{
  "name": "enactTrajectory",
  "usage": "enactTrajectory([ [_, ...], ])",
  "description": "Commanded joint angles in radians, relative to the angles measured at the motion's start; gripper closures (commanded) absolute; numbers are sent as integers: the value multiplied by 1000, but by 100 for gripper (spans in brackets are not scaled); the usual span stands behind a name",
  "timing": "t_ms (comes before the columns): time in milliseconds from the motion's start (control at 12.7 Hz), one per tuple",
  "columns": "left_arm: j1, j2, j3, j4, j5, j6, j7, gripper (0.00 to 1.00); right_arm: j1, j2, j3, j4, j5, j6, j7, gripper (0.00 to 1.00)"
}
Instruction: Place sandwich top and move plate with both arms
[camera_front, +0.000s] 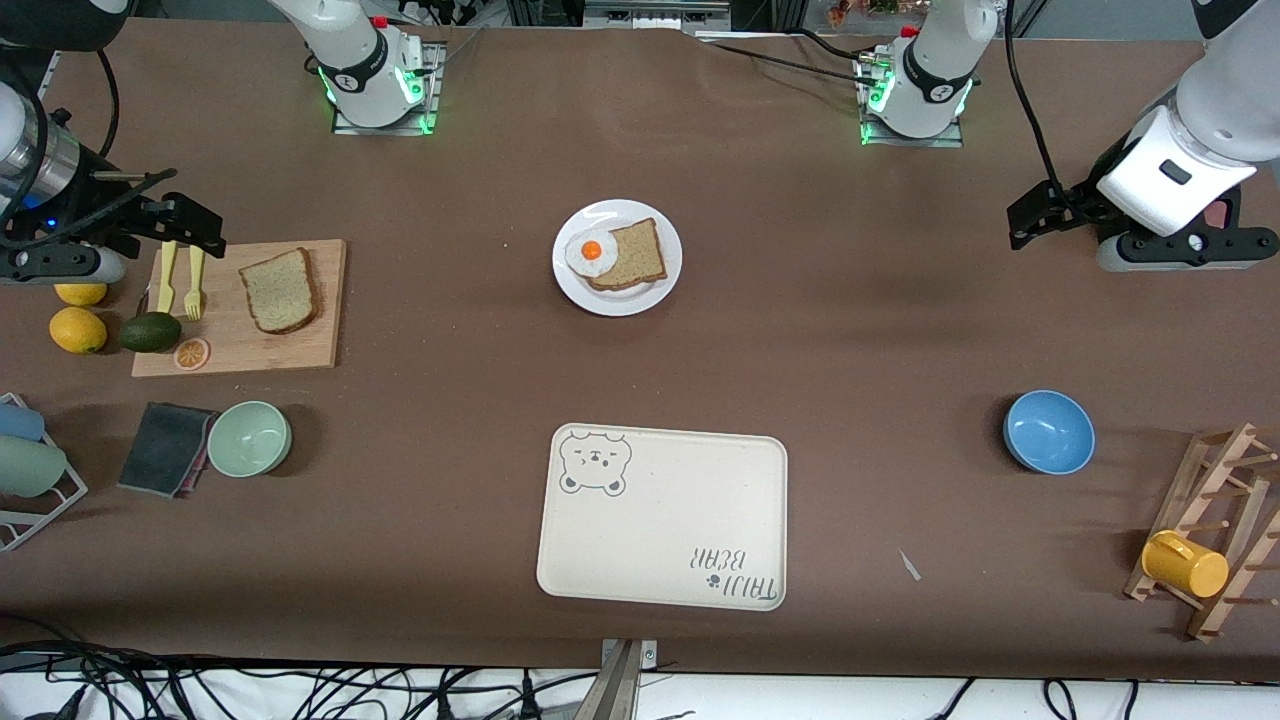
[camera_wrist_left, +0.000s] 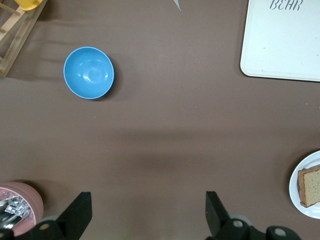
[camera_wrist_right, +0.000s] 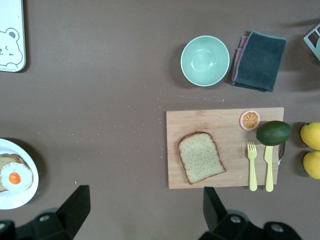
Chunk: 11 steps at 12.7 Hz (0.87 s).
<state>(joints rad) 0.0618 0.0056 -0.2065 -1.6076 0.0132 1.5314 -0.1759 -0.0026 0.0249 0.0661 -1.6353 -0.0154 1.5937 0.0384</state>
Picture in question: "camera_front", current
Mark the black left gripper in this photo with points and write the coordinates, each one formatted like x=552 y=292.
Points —
x=1078 y=205

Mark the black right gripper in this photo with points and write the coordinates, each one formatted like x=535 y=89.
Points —
x=88 y=192

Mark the brown bread slice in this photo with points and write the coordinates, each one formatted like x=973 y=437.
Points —
x=280 y=292
x=638 y=255

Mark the toy fried egg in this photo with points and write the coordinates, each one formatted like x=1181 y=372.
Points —
x=591 y=250

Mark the white round plate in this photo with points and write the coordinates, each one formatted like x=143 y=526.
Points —
x=620 y=302

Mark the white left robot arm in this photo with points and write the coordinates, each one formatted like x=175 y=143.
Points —
x=1215 y=110

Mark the yellow plastic knife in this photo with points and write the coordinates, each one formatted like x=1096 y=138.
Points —
x=165 y=285

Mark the yellow plastic fork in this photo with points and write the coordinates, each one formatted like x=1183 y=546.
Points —
x=194 y=300

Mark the dark green avocado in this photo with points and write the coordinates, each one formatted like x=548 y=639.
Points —
x=150 y=333

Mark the yellow lemon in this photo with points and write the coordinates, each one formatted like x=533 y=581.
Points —
x=78 y=331
x=80 y=295

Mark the toy orange slice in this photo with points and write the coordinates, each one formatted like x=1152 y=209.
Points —
x=192 y=354

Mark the wooden cutting board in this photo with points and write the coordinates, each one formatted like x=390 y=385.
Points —
x=290 y=355

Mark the blue bowl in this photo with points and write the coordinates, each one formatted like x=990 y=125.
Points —
x=1050 y=432

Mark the pale green bowl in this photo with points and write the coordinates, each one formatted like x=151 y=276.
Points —
x=250 y=440

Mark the dark grey folded cloth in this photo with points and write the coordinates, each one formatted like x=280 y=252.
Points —
x=160 y=450

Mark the light blue cup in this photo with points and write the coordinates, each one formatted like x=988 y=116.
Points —
x=20 y=422

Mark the colourful artificial flowers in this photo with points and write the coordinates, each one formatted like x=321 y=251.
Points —
x=860 y=8

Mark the pale green cup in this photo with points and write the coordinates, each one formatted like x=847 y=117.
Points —
x=30 y=467

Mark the small white paper scrap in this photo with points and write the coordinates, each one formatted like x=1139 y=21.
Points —
x=909 y=565

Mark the yellow mug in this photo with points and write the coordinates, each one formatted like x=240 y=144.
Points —
x=1190 y=570

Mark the wooden cup drying rack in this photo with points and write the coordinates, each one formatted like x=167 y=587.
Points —
x=1207 y=622

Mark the cream bear print tray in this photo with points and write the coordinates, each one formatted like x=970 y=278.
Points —
x=660 y=520

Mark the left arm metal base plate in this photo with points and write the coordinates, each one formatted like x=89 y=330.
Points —
x=940 y=141

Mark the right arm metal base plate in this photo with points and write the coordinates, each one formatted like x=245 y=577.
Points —
x=436 y=90

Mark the grey metal frame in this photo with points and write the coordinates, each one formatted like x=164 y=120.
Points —
x=650 y=12

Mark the metal clamp bracket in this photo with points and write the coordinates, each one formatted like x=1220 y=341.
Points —
x=620 y=690

